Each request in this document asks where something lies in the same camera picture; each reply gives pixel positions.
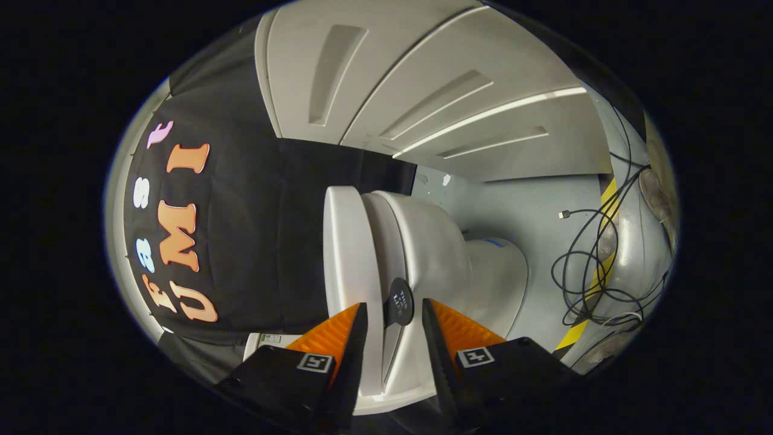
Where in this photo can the white cabinet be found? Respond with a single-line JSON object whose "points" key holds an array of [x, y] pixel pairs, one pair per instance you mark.
{"points": [[423, 60]]}

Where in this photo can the white toilet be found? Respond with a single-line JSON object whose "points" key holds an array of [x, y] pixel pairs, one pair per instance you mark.
{"points": [[435, 241]]}

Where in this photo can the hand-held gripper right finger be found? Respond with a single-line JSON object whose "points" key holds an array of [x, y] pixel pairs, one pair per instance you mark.
{"points": [[439, 362]]}

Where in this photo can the black backdrop cloth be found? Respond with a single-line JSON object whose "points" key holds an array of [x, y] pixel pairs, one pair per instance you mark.
{"points": [[253, 241]]}

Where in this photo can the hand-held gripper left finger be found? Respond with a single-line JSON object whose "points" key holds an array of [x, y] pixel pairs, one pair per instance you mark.
{"points": [[353, 362]]}

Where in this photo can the white toilet lid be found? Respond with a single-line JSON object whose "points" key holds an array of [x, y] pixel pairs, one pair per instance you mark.
{"points": [[344, 254]]}

